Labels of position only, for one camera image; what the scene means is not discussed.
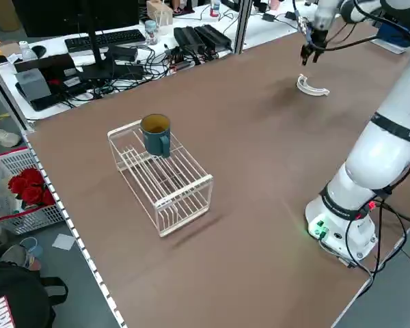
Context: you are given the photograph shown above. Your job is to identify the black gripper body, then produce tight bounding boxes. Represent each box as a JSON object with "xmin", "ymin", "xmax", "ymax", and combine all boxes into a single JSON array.
[{"xmin": 305, "ymin": 29, "xmax": 330, "ymax": 49}]

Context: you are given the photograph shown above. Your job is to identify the small white PVC pipe clamp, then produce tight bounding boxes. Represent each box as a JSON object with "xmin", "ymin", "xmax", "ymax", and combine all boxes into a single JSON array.
[{"xmin": 296, "ymin": 74, "xmax": 315, "ymax": 92}]

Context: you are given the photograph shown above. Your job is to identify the large white PVC pipe clamp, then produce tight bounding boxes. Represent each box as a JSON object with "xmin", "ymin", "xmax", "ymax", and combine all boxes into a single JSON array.
[{"xmin": 296, "ymin": 74, "xmax": 331, "ymax": 98}]

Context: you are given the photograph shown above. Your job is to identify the white flat board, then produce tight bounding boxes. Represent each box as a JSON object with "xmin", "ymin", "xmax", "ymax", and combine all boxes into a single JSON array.
[{"xmin": 370, "ymin": 38, "xmax": 409, "ymax": 55}]

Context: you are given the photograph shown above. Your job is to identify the long black power brick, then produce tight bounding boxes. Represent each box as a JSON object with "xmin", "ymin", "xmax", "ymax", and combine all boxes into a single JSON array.
[
  {"xmin": 173, "ymin": 26, "xmax": 206, "ymax": 56},
  {"xmin": 193, "ymin": 24, "xmax": 234, "ymax": 53}
]

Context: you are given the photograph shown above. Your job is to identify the bottle with red label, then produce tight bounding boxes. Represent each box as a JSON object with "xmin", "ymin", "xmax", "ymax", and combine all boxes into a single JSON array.
[{"xmin": 208, "ymin": 0, "xmax": 223, "ymax": 18}]

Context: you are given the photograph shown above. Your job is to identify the wooden tissue box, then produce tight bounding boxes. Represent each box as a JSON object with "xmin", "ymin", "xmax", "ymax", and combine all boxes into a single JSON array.
[{"xmin": 146, "ymin": 0, "xmax": 175, "ymax": 27}]

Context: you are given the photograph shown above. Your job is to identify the patterned drink bottle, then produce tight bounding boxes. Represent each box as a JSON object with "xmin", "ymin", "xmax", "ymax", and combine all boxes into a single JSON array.
[{"xmin": 143, "ymin": 19, "xmax": 159, "ymax": 45}]

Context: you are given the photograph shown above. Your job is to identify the teal mug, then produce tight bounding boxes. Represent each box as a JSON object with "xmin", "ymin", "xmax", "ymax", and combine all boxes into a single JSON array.
[{"xmin": 139, "ymin": 113, "xmax": 173, "ymax": 159}]

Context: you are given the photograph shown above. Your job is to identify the black keyboard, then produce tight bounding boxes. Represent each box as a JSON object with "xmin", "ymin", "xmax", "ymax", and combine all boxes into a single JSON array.
[{"xmin": 64, "ymin": 29, "xmax": 147, "ymax": 55}]

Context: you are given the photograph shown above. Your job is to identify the black monitor stand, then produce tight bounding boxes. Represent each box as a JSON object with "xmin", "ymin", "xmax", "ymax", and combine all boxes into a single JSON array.
[{"xmin": 77, "ymin": 0, "xmax": 145, "ymax": 82}]

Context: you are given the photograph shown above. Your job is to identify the black monitor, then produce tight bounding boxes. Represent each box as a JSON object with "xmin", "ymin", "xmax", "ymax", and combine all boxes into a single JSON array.
[{"xmin": 20, "ymin": 0, "xmax": 140, "ymax": 38}]

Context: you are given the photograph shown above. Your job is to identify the black flat device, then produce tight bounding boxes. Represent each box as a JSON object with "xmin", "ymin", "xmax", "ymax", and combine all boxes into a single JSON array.
[{"xmin": 13, "ymin": 54, "xmax": 77, "ymax": 74}]

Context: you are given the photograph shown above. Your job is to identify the grey box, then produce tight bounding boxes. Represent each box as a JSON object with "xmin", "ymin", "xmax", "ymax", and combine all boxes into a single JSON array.
[{"xmin": 15, "ymin": 68, "xmax": 53, "ymax": 103}]

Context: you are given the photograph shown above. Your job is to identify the clear water bottle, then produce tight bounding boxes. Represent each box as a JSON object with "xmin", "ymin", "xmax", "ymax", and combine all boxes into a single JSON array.
[{"xmin": 18, "ymin": 40, "xmax": 36, "ymax": 64}]

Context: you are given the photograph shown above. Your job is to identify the white paper sheet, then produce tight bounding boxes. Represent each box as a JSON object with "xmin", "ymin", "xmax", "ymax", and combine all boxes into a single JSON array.
[{"xmin": 51, "ymin": 234, "xmax": 77, "ymax": 252}]

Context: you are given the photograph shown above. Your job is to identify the red roses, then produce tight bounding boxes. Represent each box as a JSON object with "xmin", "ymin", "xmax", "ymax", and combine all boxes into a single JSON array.
[{"xmin": 8, "ymin": 167, "xmax": 56, "ymax": 210}]

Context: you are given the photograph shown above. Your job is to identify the red and white basket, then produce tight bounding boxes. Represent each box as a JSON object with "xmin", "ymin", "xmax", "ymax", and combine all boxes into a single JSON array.
[{"xmin": 0, "ymin": 146, "xmax": 68, "ymax": 236}]

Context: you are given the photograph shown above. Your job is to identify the white sneaker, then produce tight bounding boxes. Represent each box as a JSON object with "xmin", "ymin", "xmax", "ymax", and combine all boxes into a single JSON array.
[{"xmin": 0, "ymin": 123, "xmax": 22, "ymax": 148}]

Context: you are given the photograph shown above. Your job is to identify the grey slipper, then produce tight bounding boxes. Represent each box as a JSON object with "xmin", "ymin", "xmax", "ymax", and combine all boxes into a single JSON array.
[{"xmin": 0, "ymin": 237, "xmax": 44, "ymax": 271}]

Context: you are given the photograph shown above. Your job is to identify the black printed bag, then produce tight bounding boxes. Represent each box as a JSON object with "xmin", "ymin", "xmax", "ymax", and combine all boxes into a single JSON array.
[{"xmin": 0, "ymin": 254, "xmax": 69, "ymax": 328}]

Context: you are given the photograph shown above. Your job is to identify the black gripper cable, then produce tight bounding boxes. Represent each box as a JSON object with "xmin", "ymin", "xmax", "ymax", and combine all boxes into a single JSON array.
[{"xmin": 292, "ymin": 0, "xmax": 312, "ymax": 36}]

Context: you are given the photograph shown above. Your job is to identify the aluminium frame post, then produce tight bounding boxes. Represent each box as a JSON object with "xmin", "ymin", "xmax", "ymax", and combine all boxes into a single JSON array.
[
  {"xmin": 0, "ymin": 54, "xmax": 33, "ymax": 135},
  {"xmin": 233, "ymin": 0, "xmax": 254, "ymax": 55}
]

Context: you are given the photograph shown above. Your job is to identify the cream wire rack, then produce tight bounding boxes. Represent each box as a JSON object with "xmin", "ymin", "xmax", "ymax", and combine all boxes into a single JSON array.
[{"xmin": 107, "ymin": 119, "xmax": 214, "ymax": 238}]

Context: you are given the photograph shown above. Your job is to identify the black base cable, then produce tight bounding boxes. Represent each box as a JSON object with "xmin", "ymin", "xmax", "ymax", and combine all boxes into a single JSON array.
[{"xmin": 371, "ymin": 198, "xmax": 410, "ymax": 278}]

